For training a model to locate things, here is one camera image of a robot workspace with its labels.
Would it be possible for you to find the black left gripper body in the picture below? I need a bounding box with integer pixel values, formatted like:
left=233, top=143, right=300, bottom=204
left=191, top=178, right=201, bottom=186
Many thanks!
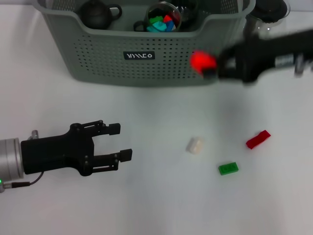
left=21, top=123, right=96, bottom=177

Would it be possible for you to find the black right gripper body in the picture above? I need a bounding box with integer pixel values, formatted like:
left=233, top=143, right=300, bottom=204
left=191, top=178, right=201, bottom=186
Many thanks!
left=235, top=28, right=313, bottom=86

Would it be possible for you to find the orange-red long toy brick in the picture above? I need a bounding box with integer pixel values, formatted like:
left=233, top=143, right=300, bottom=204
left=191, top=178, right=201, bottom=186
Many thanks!
left=189, top=49, right=218, bottom=74

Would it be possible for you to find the glass teacup black sleeve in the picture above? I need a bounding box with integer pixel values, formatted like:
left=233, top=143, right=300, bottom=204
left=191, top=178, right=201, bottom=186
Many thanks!
left=133, top=1, right=183, bottom=33
left=176, top=0, right=199, bottom=25

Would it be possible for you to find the teal square toy brick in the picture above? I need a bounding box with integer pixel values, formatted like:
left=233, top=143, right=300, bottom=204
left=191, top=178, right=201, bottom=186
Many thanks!
left=146, top=21, right=168, bottom=33

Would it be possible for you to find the grey-green perforated storage bin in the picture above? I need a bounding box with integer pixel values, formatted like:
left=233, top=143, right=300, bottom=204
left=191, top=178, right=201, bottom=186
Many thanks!
left=36, top=0, right=256, bottom=88

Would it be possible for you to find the glass carafe black lid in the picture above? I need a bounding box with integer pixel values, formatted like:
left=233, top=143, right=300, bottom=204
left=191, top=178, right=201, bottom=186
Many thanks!
left=244, top=0, right=291, bottom=37

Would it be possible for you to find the translucent white toy brick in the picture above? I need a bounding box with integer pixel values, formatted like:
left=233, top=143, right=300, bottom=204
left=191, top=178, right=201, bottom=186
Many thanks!
left=185, top=136, right=205, bottom=156

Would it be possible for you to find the dark red toy brick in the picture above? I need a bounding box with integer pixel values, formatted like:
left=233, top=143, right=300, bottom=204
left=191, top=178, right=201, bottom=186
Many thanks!
left=246, top=129, right=271, bottom=149

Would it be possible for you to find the black clay teapot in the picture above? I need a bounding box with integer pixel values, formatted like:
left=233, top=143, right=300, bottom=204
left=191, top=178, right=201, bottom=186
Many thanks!
left=79, top=0, right=123, bottom=30

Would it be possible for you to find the left gripper cable silver plug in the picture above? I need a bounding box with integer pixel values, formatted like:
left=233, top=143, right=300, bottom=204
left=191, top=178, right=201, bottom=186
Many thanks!
left=2, top=130, right=45, bottom=189

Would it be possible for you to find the gripper cable silver plug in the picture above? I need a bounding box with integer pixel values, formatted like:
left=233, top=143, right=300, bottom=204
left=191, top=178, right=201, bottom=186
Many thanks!
left=2, top=130, right=45, bottom=189
left=294, top=55, right=313, bottom=78

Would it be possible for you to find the right gripper cable silver plug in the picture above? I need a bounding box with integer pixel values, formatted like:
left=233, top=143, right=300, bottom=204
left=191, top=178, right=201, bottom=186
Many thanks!
left=294, top=55, right=313, bottom=78

